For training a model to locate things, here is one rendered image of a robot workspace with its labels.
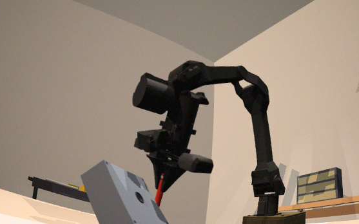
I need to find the red peg with white band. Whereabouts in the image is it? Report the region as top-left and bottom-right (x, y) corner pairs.
(155, 173), (164, 206)

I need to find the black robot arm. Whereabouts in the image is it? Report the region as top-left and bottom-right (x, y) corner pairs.
(132, 60), (286, 216)

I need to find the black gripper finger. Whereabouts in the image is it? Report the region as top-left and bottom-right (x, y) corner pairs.
(160, 162), (186, 192)
(146, 154), (170, 189)

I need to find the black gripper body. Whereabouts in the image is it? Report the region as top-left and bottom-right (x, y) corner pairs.
(150, 117), (214, 174)

